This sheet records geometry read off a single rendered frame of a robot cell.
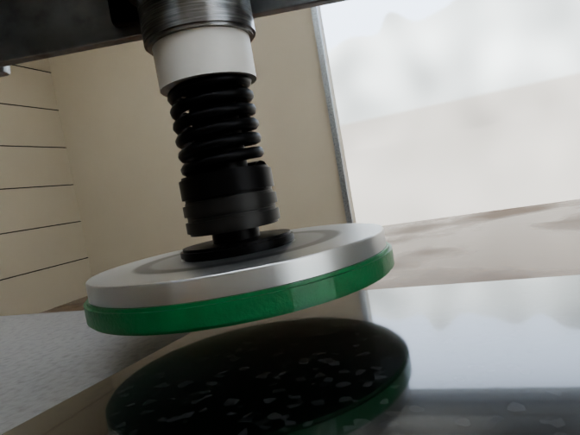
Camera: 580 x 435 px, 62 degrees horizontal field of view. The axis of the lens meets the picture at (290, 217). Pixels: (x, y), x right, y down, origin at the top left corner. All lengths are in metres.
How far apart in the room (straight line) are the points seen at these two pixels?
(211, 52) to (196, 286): 0.16
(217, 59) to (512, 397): 0.25
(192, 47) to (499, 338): 0.25
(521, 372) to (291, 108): 5.20
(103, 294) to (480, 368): 0.20
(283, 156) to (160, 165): 1.62
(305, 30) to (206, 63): 5.15
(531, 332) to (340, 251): 0.11
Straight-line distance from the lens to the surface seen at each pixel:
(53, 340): 0.48
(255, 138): 0.34
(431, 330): 0.29
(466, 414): 0.20
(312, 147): 5.27
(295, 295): 0.25
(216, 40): 0.34
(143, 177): 6.31
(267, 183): 0.34
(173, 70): 0.34
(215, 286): 0.25
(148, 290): 0.27
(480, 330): 0.29
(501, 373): 0.24
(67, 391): 0.33
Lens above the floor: 0.91
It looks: 3 degrees down
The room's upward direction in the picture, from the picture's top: 10 degrees counter-clockwise
